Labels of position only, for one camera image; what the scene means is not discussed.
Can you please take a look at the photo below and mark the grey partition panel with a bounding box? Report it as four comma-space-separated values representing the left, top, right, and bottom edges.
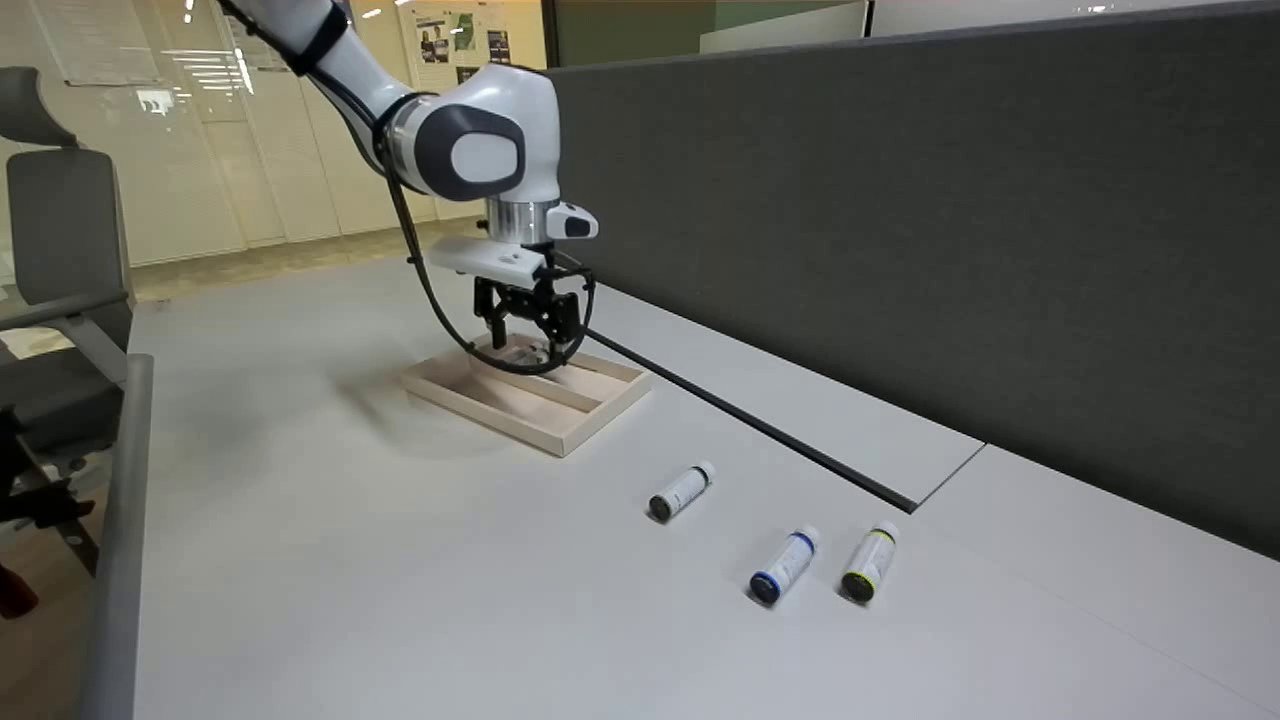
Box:
554, 0, 1280, 554

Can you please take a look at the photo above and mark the battery with blue band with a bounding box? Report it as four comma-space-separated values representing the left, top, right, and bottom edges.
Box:
748, 529, 820, 609

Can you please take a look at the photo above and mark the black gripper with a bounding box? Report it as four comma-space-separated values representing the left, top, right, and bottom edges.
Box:
473, 280, 582, 367

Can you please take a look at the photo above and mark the light wooden divided tray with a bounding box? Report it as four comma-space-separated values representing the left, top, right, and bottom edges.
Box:
398, 352, 651, 458

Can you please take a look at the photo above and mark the grey office chair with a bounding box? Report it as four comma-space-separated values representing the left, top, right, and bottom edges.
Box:
0, 68, 152, 568

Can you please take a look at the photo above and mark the black cable loop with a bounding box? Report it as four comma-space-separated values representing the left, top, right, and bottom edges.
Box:
381, 173, 594, 377

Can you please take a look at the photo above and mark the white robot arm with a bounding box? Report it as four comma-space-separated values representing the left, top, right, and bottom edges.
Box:
221, 0, 601, 377

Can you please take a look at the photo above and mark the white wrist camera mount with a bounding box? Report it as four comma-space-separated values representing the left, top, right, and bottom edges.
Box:
428, 199, 601, 288

